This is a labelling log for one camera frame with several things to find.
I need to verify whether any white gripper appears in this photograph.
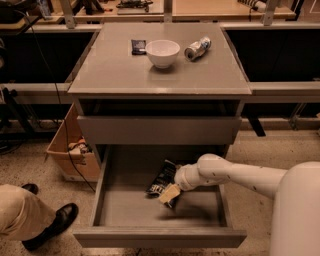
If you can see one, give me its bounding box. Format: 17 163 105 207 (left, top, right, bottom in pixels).
159 164 204 204

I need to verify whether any blue chip bag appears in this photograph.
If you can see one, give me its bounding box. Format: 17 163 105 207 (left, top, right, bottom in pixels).
145 160 176 198

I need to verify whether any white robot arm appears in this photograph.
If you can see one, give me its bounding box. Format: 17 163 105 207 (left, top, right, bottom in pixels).
160 154 320 256

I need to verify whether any open grey middle drawer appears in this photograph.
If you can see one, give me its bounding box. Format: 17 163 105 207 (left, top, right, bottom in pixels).
74 145 247 248

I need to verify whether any closed grey top drawer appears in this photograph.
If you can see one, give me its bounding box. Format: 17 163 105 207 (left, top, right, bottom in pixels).
77 116 241 145

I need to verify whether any grey drawer cabinet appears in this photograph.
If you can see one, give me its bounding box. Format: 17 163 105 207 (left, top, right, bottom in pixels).
69 23 251 159

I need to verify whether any cardboard box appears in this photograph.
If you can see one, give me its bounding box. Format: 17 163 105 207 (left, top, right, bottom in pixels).
47 105 100 182

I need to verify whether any black leather shoe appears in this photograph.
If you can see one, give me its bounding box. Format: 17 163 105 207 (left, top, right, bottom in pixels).
22 203 79 251

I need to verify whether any white bowl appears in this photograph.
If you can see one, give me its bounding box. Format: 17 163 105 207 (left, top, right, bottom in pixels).
145 40 180 68

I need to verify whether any crushed silver can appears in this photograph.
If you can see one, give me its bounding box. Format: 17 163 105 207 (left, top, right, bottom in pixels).
184 36 211 61

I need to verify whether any small dark snack packet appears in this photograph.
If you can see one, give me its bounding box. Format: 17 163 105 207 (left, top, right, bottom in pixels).
131 40 146 55

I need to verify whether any beige trouser leg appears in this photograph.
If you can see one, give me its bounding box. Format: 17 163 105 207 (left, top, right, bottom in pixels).
0 184 56 241

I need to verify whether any wooden workbench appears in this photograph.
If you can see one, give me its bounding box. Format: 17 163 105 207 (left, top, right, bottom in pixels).
0 0 298 25

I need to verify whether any black cable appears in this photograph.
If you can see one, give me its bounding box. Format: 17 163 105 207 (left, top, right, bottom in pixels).
13 9 97 193

